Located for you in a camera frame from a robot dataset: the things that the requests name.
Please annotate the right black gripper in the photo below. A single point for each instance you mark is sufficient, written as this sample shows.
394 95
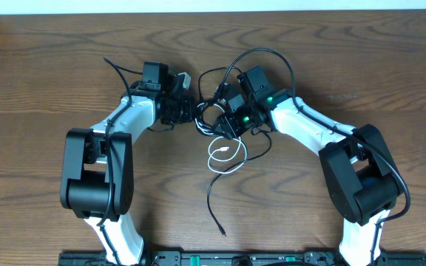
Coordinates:
228 120

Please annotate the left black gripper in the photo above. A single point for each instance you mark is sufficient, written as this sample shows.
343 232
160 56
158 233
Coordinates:
189 103

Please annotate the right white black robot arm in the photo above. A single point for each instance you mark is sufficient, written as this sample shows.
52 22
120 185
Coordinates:
361 176

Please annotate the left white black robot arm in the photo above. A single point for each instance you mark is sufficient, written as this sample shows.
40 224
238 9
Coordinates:
97 181

